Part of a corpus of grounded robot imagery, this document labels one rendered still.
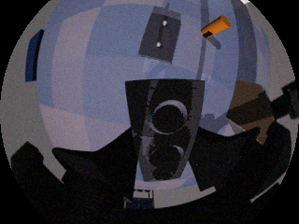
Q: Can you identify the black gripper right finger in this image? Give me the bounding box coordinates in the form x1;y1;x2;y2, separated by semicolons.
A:
188;126;261;191

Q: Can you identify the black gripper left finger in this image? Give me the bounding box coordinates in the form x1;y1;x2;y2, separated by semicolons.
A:
51;128;138;202

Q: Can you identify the orange cylindrical peg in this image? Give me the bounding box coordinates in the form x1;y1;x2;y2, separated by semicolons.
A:
201;15;231;37

